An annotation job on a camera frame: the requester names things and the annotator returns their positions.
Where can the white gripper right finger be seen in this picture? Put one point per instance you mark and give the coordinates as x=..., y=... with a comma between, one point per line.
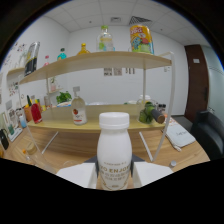
x=150, y=171

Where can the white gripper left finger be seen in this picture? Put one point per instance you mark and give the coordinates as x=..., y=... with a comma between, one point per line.
x=80, y=173

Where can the white milk bottle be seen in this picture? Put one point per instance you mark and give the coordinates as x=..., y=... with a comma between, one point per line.
x=114, y=150

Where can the small orange-cap clear bottle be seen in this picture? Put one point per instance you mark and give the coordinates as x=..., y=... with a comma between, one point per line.
x=26, y=156

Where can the blue and white cup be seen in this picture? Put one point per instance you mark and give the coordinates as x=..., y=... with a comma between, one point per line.
x=22, y=121

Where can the white notebook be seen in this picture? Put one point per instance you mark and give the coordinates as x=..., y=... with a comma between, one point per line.
x=180, y=133

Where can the green bottle with dark cap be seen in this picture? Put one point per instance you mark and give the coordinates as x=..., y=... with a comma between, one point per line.
x=148, y=113

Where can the clear bottle with red label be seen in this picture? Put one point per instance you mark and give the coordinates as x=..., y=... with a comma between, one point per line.
x=79, y=111

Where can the black chair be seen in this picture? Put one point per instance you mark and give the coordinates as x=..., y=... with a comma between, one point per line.
x=208, y=133

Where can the white tray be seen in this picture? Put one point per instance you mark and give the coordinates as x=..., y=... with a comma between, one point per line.
x=15, y=134

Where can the green potted plant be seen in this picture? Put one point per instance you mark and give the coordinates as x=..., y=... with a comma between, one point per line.
x=64, y=97

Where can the orange pot with pens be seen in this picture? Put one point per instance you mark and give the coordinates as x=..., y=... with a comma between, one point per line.
x=28, y=114

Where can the black handbag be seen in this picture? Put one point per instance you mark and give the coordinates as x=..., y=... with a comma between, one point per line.
x=4, y=139

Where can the dark brown door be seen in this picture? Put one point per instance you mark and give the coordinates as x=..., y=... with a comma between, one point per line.
x=196, y=80

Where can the two-tier wooden shelf rack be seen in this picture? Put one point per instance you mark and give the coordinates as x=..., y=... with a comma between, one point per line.
x=100, y=60

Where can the pink bottle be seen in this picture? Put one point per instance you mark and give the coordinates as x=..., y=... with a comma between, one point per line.
x=46, y=61

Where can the teal bottle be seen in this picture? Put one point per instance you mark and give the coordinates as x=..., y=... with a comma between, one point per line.
x=62, y=55

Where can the amber round bottle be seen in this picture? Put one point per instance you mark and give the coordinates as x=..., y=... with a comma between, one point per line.
x=83, y=50

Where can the black and yellow bag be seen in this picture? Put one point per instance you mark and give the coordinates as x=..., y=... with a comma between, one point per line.
x=31, y=58

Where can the yellow snack bag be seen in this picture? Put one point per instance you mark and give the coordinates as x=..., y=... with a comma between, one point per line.
x=141, y=40

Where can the green-cap clear bottle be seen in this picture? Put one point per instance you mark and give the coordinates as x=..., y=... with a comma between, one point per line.
x=105, y=40

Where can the ceiling air vent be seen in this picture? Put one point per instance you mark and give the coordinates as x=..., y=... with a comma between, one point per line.
x=140, y=20

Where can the wall posters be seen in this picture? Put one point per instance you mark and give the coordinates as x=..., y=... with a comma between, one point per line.
x=117, y=71

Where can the wooden wall shelf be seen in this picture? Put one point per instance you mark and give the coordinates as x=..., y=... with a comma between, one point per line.
x=16, y=71

